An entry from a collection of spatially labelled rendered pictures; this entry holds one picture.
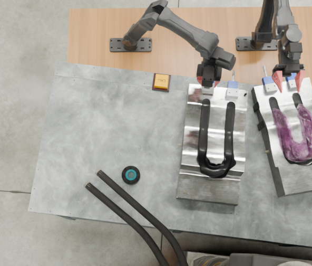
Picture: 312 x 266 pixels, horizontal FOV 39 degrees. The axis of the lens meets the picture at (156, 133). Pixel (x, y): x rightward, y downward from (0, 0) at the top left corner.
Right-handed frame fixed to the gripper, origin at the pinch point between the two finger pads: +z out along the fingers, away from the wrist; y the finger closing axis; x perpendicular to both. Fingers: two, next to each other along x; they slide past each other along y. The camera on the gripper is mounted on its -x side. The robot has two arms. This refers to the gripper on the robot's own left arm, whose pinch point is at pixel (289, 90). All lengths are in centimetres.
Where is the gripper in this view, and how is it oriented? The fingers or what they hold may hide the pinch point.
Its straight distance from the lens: 167.5
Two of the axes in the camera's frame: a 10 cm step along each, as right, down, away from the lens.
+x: -0.1, 2.3, 9.7
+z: 0.1, 9.7, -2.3
